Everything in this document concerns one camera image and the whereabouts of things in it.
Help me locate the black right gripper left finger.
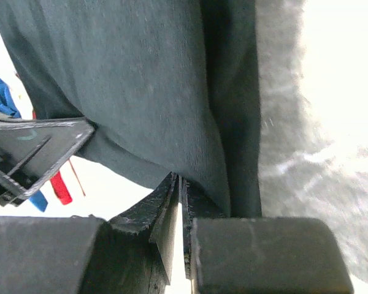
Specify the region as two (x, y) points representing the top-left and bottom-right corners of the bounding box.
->
(0, 173), (178, 293)

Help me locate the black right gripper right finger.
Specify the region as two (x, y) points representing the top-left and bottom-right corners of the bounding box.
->
(179, 179), (354, 293)

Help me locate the folded red t shirt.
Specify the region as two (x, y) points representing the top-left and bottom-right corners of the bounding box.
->
(13, 72), (86, 206)

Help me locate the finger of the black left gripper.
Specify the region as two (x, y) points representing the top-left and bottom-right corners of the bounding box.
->
(0, 113), (94, 206)

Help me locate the folded blue t shirt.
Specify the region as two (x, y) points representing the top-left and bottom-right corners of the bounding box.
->
(0, 79), (48, 212)

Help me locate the black t shirt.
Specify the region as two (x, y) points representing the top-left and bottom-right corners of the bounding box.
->
(0, 1), (261, 217)

